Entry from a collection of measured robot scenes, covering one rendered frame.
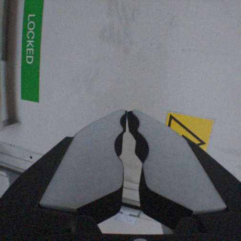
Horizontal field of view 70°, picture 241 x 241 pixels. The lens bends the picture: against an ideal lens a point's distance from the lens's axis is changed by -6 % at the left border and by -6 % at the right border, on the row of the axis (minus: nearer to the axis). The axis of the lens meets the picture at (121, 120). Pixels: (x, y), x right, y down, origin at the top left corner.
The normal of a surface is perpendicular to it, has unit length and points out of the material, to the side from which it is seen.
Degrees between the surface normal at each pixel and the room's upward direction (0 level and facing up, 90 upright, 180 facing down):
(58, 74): 93
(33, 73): 93
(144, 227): 90
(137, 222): 90
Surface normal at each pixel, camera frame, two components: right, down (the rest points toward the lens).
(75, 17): -0.29, 0.22
